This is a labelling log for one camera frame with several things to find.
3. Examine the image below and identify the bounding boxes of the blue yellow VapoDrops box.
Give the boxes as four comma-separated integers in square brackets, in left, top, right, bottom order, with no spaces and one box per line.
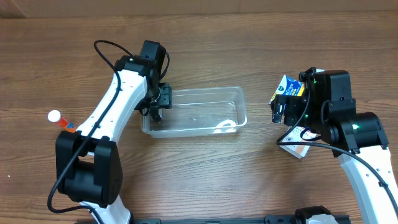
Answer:
[269,75,305,104]

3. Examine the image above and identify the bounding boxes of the orange tube white cap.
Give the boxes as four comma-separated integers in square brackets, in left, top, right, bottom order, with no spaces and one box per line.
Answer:
[47,110,76,133]

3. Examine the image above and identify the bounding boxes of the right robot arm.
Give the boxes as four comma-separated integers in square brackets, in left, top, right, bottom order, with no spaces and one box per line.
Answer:
[270,67,397,223]

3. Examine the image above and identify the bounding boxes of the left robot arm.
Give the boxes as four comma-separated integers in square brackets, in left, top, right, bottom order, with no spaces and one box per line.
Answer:
[47,40,172,223]

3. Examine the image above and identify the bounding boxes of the clear plastic container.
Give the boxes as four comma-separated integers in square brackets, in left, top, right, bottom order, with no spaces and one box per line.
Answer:
[141,86,248,138]

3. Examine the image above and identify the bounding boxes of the white Hansaplast plaster box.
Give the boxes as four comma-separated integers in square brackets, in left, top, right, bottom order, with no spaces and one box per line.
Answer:
[280,126,319,159]

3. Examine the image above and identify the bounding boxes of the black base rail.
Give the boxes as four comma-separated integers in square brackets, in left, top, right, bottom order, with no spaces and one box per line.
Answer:
[130,211,352,224]

